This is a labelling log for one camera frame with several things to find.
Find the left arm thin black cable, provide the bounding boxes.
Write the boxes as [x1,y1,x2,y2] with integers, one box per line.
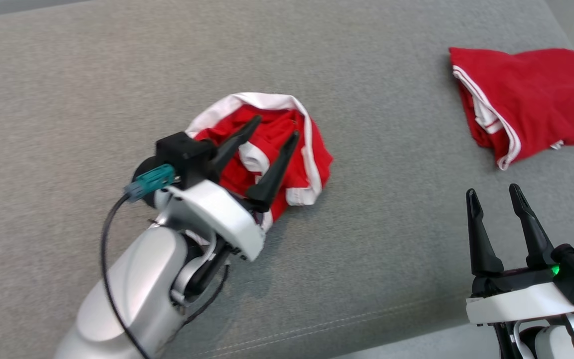
[100,193,154,359]

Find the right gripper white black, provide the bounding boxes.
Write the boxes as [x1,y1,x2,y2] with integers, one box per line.
[465,183,574,328]

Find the red shorts with white band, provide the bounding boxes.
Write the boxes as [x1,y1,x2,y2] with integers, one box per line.
[185,92,334,233]

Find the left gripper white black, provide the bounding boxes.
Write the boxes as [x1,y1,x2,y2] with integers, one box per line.
[156,115,301,263]

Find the red garment with striped trim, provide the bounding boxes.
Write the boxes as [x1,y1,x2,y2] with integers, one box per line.
[448,47,574,172]

